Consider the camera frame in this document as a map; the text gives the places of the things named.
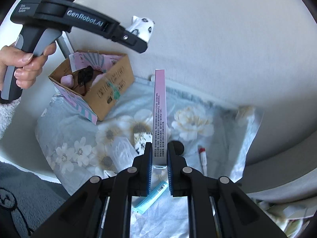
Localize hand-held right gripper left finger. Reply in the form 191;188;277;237
32;142;152;238

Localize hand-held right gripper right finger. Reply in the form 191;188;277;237
167;142;288;238

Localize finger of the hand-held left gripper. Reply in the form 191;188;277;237
116;24;148;54

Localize white panda print sock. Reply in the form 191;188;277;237
125;15;156;43

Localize black round jar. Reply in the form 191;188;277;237
171;140;185;157

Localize floral printed packet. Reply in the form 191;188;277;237
132;131;153;154

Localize blue tube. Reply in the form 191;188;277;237
131;180;168;215

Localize clear plastic box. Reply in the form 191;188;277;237
111;139;138;166

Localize white lip balm stick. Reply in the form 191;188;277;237
197;147;208;175

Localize pink printed cardboard box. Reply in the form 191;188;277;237
48;50;135;124

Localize pink ribbed wristbands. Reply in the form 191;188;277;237
90;71;108;88

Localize black scrunchie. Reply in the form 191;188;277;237
75;66;95;90

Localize slim pink box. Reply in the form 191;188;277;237
152;69;169;170

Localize pink fluffy scrunchie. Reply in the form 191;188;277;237
61;75;74;88

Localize person's left forearm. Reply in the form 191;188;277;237
0;97;21;139

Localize person's left hand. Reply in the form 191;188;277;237
0;42;57;90

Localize blue floral cloth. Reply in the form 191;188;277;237
35;76;264;238

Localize grey pillow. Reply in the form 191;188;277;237
244;164;317;199

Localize striped floral blanket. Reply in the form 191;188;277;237
255;196;310;238

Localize grey door frame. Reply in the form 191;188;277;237
56;31;75;60

